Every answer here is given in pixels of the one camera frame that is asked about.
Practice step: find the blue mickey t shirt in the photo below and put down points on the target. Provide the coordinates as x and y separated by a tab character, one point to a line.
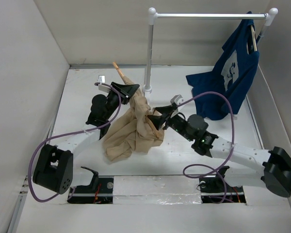
231	77

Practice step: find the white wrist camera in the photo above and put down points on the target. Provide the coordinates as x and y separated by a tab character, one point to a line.
177	100
102	81

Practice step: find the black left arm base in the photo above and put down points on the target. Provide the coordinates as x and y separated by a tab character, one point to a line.
88	187

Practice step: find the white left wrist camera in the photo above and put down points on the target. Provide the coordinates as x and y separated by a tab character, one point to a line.
102	81

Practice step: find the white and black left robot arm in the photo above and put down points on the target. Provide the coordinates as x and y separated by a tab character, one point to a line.
54	167

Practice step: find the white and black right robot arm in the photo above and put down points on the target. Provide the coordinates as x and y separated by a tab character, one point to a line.
262	168

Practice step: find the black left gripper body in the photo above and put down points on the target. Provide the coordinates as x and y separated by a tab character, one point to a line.
112	100

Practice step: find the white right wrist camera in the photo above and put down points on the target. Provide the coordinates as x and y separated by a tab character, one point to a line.
177	100

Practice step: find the wooden hanger in blue shirt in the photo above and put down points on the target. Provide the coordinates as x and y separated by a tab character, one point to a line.
254	44

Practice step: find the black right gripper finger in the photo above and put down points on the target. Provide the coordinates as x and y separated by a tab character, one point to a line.
158	121
168	111

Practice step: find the white and chrome clothes rack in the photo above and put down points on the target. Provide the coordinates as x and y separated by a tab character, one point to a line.
153	15

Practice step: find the wooden hanger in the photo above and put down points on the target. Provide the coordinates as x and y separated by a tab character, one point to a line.
254	44
120	71

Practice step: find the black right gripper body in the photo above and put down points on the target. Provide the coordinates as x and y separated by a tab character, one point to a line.
178	123

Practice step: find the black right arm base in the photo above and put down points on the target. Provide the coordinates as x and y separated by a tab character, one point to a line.
213	191

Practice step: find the beige t shirt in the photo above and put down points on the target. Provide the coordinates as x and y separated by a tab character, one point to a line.
132	132

